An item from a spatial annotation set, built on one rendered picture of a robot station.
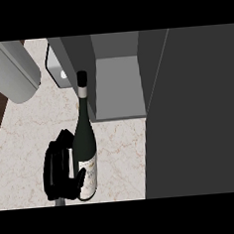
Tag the dark grey cabinet door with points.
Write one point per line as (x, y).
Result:
(195, 116)

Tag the pale grey rounded appliance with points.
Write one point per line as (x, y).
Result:
(11, 69)

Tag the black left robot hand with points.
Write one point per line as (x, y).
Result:
(58, 170)

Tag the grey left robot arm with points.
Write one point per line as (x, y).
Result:
(59, 202)

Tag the dark green wine bottle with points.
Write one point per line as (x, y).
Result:
(85, 148)

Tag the grey open cabinet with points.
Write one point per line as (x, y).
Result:
(118, 85)

